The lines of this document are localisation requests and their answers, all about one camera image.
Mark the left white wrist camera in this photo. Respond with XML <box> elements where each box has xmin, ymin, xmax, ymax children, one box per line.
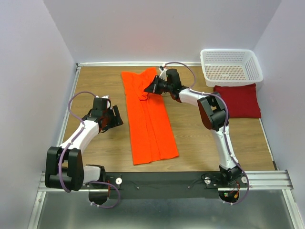
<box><xmin>93</xmin><ymin>95</ymin><xmax>111</xmax><ymax>110</ymax></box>

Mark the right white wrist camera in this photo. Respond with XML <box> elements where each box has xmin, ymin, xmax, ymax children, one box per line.
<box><xmin>159</xmin><ymin>63</ymin><xmax>167</xmax><ymax>81</ymax></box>

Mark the orange t shirt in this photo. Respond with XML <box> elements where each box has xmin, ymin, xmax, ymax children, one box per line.
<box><xmin>121</xmin><ymin>67</ymin><xmax>179</xmax><ymax>165</ymax></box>

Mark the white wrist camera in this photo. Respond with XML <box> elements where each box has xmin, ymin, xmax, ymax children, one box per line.
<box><xmin>93</xmin><ymin>95</ymin><xmax>111</xmax><ymax>110</ymax></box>
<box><xmin>159</xmin><ymin>63</ymin><xmax>167</xmax><ymax>81</ymax></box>

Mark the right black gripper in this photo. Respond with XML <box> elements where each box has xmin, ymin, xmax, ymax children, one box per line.
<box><xmin>143</xmin><ymin>76</ymin><xmax>172</xmax><ymax>95</ymax></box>

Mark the white plastic basket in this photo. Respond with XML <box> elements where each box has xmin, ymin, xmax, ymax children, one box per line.
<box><xmin>200</xmin><ymin>49</ymin><xmax>263</xmax><ymax>87</ymax></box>

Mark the aluminium rail frame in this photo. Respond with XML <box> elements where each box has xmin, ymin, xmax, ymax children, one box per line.
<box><xmin>30</xmin><ymin>66</ymin><xmax>297</xmax><ymax>229</ymax></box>

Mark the folded dark red t shirt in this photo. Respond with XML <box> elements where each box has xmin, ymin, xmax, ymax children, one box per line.
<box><xmin>213</xmin><ymin>84</ymin><xmax>261</xmax><ymax>118</ymax></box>

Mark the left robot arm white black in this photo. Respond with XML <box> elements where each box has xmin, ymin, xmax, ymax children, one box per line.
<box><xmin>45</xmin><ymin>96</ymin><xmax>123</xmax><ymax>192</ymax></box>

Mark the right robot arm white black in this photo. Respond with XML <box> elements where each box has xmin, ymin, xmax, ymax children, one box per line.
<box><xmin>144</xmin><ymin>69</ymin><xmax>249</xmax><ymax>187</ymax></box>

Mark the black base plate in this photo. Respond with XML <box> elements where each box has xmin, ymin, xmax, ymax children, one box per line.
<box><xmin>88</xmin><ymin>171</ymin><xmax>248</xmax><ymax>207</ymax></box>

